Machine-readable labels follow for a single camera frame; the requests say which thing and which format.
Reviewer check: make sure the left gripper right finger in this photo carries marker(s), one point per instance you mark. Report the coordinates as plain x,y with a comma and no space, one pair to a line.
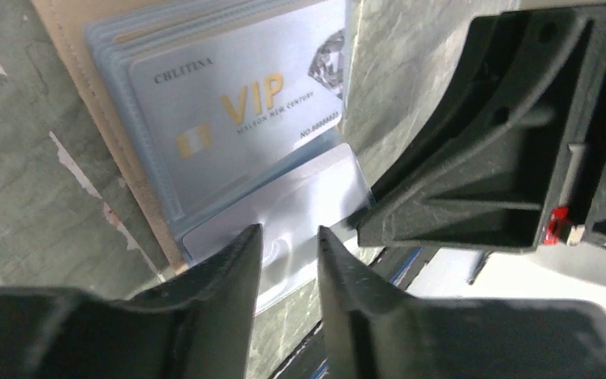
373,329

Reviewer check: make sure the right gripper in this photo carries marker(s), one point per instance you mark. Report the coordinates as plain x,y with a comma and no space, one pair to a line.
515,152

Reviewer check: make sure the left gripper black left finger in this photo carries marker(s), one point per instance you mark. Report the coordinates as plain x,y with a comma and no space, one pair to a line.
197,325

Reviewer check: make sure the silver VIP credit card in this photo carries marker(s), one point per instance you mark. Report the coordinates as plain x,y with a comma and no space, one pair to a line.
226,104

